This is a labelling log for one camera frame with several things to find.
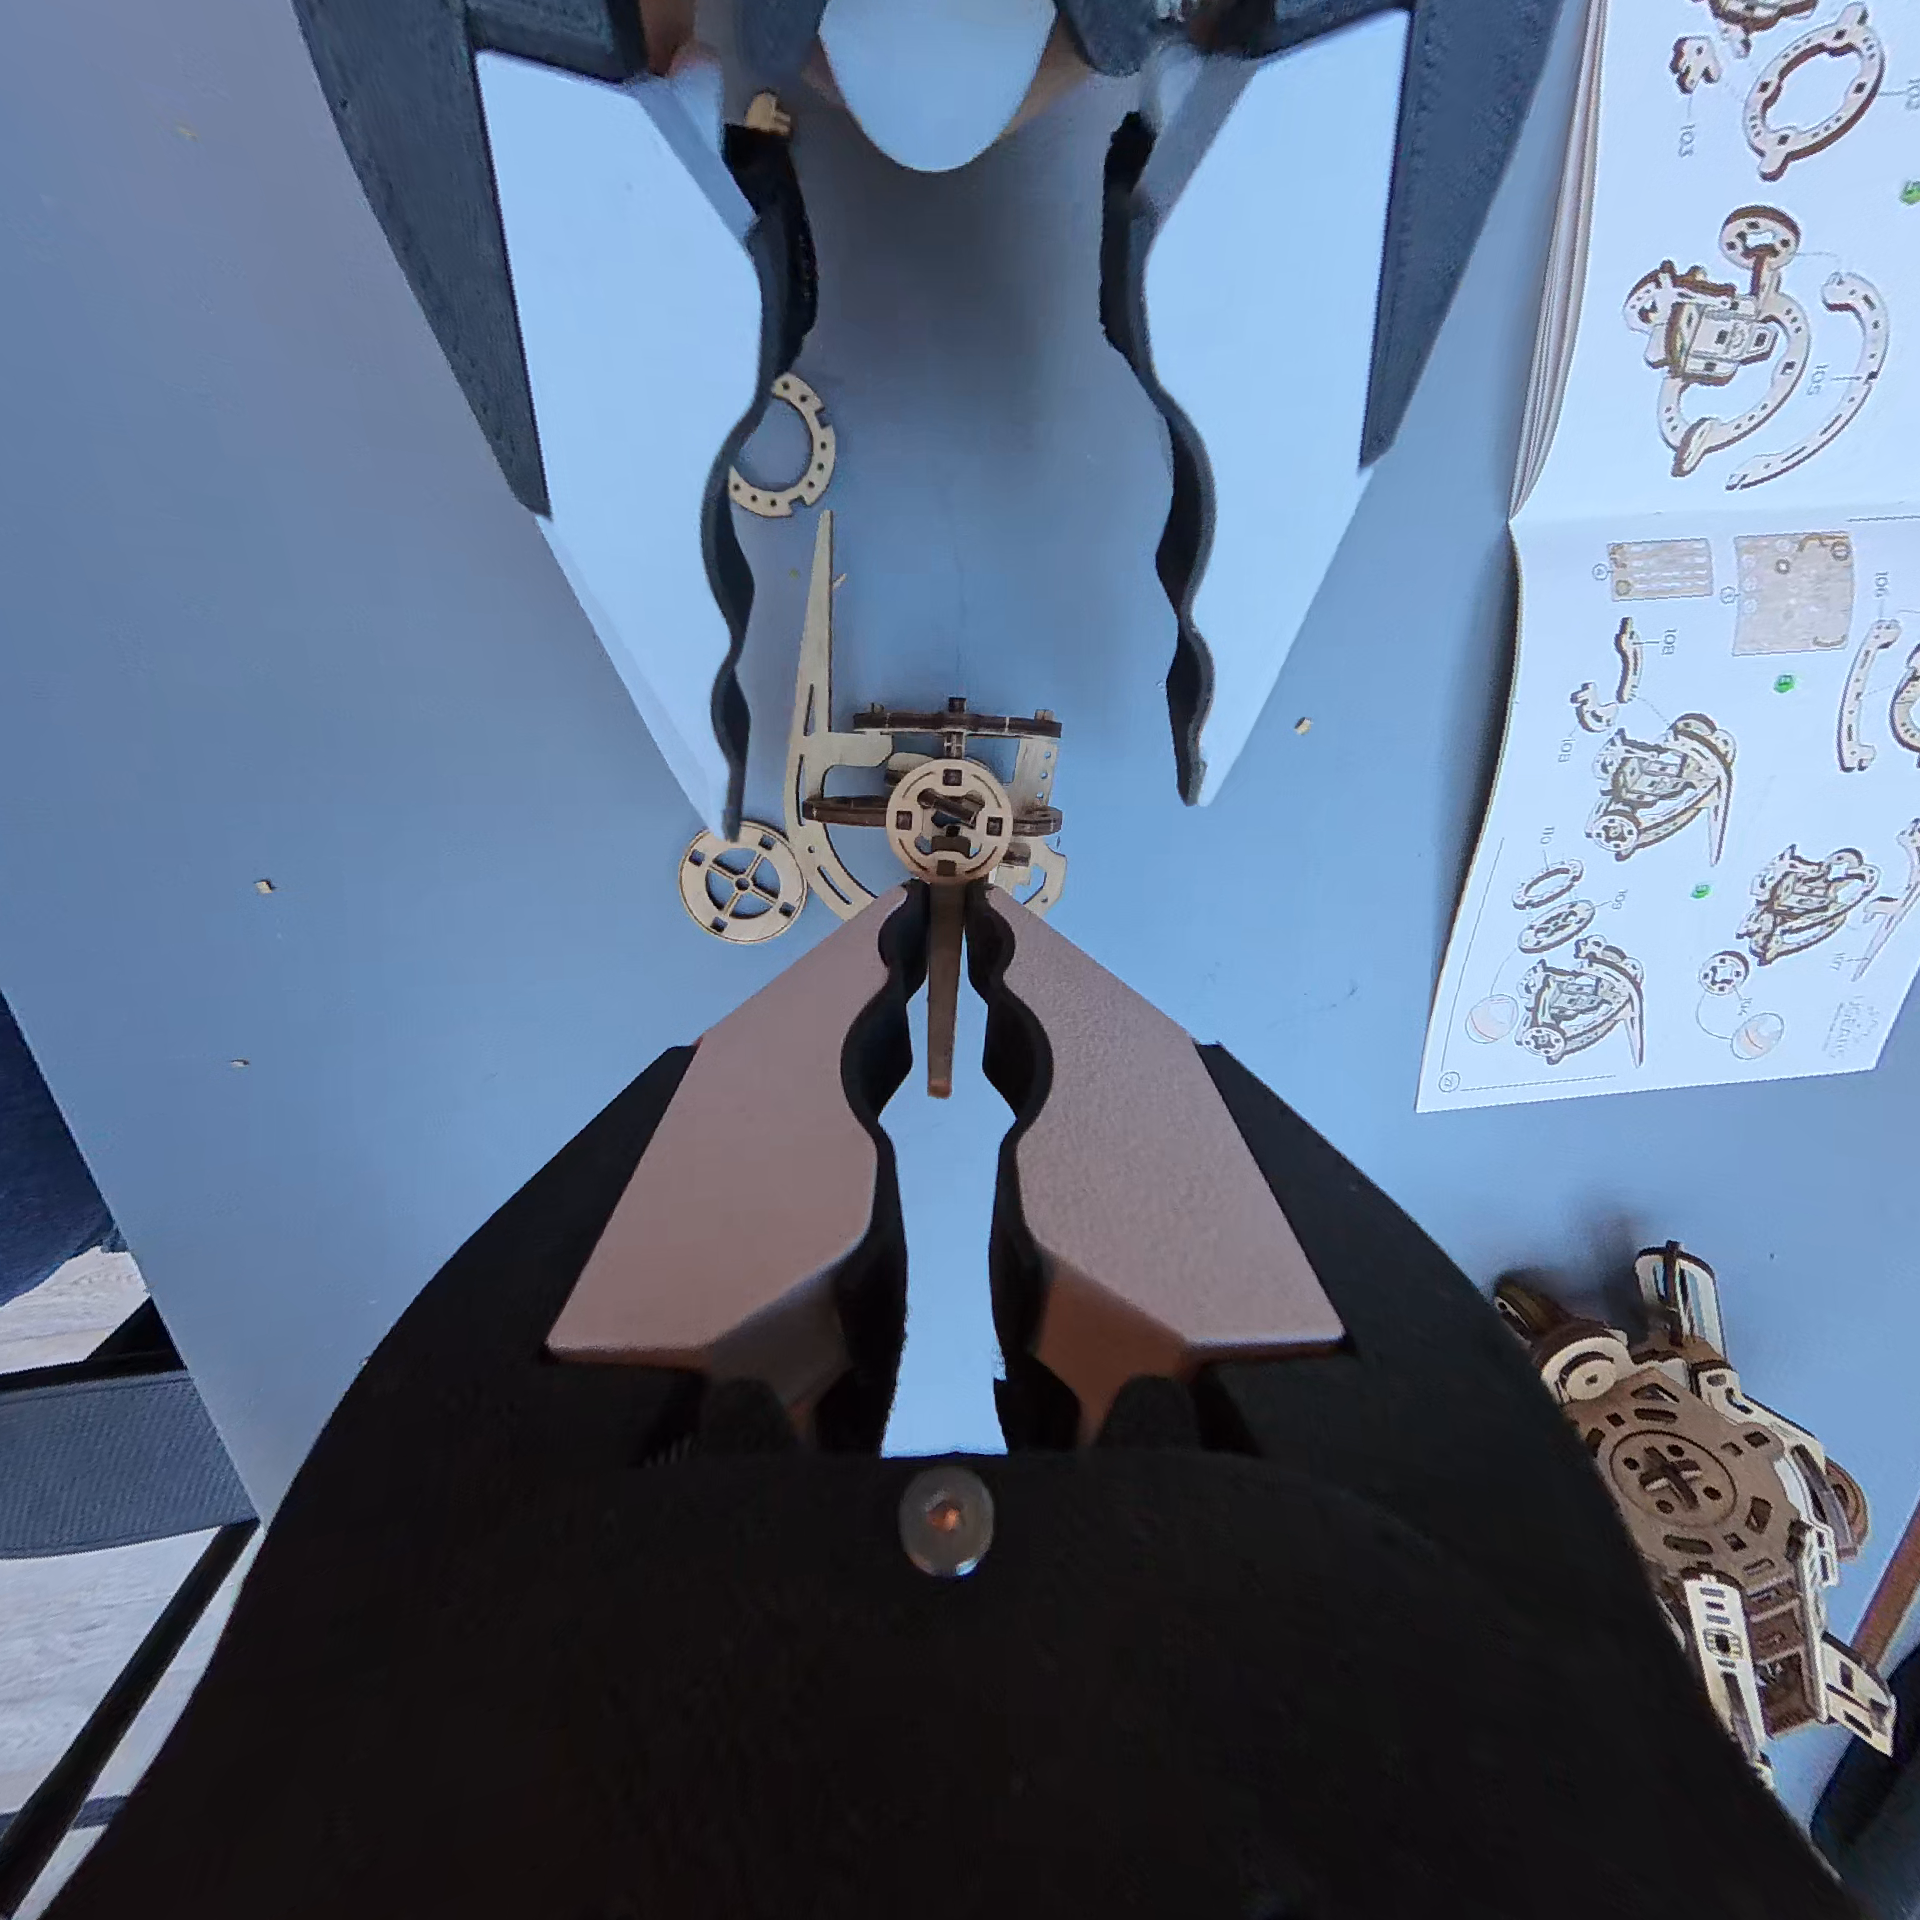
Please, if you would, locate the thin wooden axle part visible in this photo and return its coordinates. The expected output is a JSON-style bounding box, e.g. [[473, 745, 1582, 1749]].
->
[[921, 873, 971, 1099]]

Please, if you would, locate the wooden horseshoe ring part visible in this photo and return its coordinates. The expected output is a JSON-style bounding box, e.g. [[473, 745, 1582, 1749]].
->
[[726, 372, 837, 522]]

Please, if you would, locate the instruction booklet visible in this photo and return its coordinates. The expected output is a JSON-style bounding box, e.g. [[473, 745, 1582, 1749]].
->
[[1414, 0, 1920, 1116]]

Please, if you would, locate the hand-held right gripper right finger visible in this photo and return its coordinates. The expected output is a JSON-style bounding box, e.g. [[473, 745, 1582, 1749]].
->
[[967, 884, 1347, 1454]]

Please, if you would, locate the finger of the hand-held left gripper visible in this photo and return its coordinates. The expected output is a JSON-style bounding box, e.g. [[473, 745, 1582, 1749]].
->
[[1100, 42, 1414, 810], [477, 49, 822, 842]]

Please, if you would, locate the small wooden spoked wheel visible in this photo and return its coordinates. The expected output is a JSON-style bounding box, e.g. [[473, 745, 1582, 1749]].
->
[[677, 823, 814, 948]]

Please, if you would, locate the finished wooden model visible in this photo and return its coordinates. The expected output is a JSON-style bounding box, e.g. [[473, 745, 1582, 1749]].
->
[[1495, 1241, 1901, 1790]]

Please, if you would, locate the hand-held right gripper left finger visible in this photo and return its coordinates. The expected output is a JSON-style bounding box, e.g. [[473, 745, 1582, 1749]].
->
[[544, 883, 921, 1454]]

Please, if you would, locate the partly built wooden model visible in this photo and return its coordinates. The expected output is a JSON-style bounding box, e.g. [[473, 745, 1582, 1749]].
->
[[783, 508, 1071, 921]]

